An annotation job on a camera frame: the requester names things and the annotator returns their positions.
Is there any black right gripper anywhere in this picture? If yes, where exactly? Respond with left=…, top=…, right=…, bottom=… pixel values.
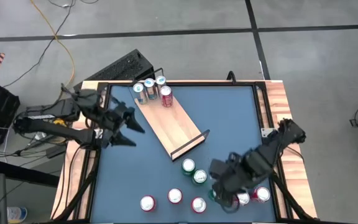
left=210, top=149, right=275, bottom=213

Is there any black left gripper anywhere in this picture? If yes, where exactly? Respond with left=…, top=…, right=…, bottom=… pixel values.
left=96, top=102, right=146, bottom=147

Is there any blue silver Red Bull can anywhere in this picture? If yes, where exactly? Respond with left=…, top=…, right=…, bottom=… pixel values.
left=144, top=77, right=158, bottom=101
left=155, top=75, right=167, bottom=90
left=132, top=82, right=149, bottom=106

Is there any red Fanta strawberry can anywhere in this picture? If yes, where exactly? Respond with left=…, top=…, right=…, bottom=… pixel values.
left=190, top=196, right=208, bottom=215
left=250, top=185, right=272, bottom=203
left=233, top=191, right=250, bottom=207
left=139, top=195, right=157, bottom=213
left=167, top=187, right=184, bottom=205
left=159, top=85, right=174, bottom=108

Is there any grey metal mounting plate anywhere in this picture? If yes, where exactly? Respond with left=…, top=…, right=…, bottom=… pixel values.
left=260, top=126, right=276, bottom=139

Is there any black floor bar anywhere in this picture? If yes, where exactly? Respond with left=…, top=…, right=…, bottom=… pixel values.
left=0, top=159, right=60, bottom=188

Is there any black plastic crate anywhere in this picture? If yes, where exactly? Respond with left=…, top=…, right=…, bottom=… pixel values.
left=0, top=80, right=21, bottom=147

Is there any white labelled bottle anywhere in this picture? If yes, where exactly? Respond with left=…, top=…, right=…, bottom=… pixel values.
left=6, top=206, right=28, bottom=224

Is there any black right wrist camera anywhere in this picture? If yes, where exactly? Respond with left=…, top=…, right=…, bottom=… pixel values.
left=209, top=157, right=229, bottom=180

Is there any wooden shelf with black frame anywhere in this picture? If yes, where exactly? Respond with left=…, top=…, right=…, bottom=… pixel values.
left=133, top=67, right=211, bottom=162

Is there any black floor cable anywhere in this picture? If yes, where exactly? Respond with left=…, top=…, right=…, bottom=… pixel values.
left=2, top=0, right=101, bottom=88

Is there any black curved handle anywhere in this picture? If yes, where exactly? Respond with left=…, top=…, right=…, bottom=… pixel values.
left=226, top=70, right=238, bottom=85

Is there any yellow cable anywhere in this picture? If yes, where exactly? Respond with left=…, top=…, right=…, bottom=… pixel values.
left=29, top=0, right=76, bottom=91

